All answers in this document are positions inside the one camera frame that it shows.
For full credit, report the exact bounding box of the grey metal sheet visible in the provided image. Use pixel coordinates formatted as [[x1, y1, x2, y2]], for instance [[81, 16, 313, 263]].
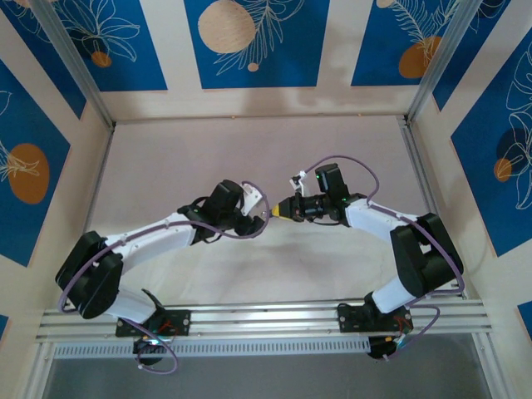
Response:
[[41, 356, 490, 399]]

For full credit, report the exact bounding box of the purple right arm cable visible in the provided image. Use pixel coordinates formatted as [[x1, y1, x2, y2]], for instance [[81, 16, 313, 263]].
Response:
[[303, 154, 466, 354]]

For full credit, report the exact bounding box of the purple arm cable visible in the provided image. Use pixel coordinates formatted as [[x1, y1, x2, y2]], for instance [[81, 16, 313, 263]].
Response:
[[303, 154, 466, 354], [59, 180, 269, 374]]

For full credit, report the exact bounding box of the long aluminium mounting rail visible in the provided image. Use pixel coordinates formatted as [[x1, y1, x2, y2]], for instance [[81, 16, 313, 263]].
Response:
[[35, 298, 494, 341]]

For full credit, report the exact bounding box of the aluminium table side rail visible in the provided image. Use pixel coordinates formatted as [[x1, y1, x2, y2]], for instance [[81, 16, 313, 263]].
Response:
[[61, 122, 116, 309], [399, 117, 466, 298]]

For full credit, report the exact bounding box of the slotted grey cable duct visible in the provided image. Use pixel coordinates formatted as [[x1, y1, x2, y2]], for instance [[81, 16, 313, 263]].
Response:
[[53, 337, 371, 359]]

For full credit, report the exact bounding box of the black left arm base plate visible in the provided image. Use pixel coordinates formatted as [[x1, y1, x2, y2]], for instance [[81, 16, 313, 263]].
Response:
[[115, 309, 192, 337]]

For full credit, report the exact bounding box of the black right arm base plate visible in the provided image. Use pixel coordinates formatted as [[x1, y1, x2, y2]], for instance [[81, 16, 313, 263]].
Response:
[[337, 302, 415, 333]]

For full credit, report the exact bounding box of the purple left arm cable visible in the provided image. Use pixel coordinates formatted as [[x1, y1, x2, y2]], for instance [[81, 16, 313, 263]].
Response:
[[59, 180, 269, 374]]

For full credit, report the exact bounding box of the aluminium frame post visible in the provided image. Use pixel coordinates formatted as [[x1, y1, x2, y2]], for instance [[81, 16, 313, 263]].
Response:
[[406, 0, 487, 125], [31, 0, 116, 130]]

